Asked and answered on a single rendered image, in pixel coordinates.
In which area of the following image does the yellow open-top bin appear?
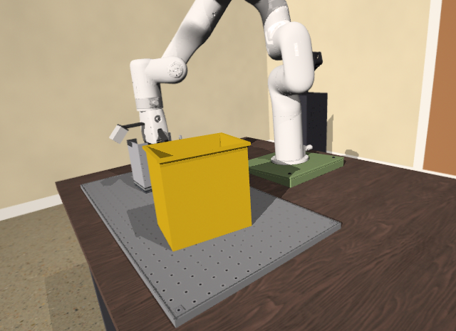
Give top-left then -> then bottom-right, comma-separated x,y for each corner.
142,132 -> 252,251

